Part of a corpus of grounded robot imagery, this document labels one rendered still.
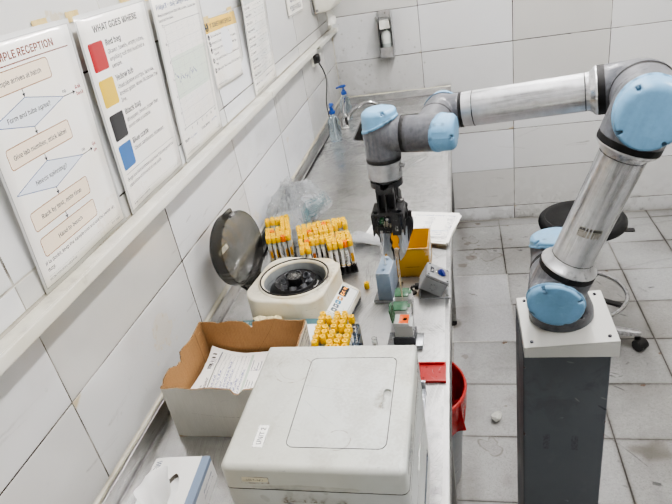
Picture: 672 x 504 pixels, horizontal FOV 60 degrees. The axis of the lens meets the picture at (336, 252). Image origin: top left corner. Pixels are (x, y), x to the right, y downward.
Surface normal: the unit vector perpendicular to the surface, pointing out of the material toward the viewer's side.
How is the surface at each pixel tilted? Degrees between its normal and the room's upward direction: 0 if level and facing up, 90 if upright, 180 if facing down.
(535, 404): 90
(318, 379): 0
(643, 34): 90
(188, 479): 2
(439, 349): 0
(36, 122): 94
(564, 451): 90
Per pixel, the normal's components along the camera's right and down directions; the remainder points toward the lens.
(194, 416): -0.16, 0.51
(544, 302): -0.34, 0.62
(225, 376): -0.14, -0.87
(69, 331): 0.97, -0.05
